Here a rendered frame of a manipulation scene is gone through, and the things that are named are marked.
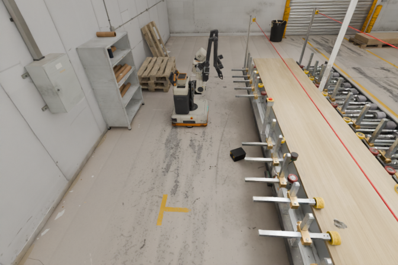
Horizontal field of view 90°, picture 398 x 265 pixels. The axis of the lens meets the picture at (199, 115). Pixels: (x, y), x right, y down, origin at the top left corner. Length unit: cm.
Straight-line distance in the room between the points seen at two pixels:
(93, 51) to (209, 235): 288
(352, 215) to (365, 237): 16
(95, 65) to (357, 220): 349
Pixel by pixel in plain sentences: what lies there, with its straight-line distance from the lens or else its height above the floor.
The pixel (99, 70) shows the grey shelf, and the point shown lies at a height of 120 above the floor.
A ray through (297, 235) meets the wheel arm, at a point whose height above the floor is 96.
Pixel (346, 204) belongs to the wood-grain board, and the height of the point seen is 90.
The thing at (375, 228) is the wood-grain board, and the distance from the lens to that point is 205.
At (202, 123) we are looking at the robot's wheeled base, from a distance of 366.
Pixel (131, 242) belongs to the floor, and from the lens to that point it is 272.
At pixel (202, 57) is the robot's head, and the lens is 325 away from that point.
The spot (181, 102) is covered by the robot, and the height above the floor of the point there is 55.
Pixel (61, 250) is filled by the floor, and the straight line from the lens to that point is 301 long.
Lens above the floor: 242
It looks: 37 degrees down
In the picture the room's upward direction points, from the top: 2 degrees counter-clockwise
